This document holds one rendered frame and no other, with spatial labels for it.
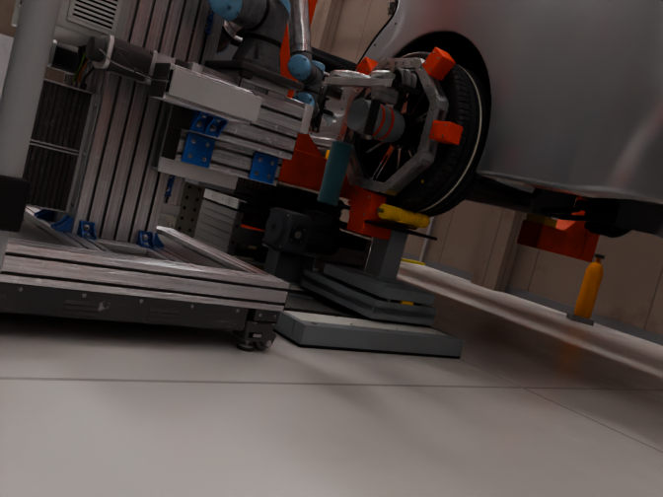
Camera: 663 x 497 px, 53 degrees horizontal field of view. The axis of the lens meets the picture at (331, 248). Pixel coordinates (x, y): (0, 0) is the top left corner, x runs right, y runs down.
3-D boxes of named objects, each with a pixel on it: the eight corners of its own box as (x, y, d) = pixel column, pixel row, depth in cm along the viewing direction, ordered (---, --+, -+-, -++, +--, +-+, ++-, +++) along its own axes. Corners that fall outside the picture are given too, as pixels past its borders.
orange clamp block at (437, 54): (441, 81, 258) (456, 62, 253) (427, 75, 253) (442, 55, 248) (433, 71, 262) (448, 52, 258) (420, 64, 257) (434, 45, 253)
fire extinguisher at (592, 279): (600, 326, 576) (621, 259, 572) (585, 324, 559) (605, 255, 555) (573, 318, 596) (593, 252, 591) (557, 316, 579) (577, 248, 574)
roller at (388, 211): (431, 230, 278) (435, 217, 277) (380, 218, 259) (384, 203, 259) (421, 228, 282) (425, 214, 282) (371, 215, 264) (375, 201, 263)
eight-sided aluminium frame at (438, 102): (423, 203, 254) (461, 62, 250) (410, 199, 250) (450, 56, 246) (337, 182, 296) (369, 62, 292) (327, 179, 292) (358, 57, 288)
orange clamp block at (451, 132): (441, 143, 253) (459, 145, 246) (427, 138, 248) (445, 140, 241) (446, 125, 253) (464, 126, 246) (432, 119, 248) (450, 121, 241)
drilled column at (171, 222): (184, 276, 299) (205, 185, 296) (163, 273, 293) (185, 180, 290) (175, 270, 307) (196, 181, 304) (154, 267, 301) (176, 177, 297)
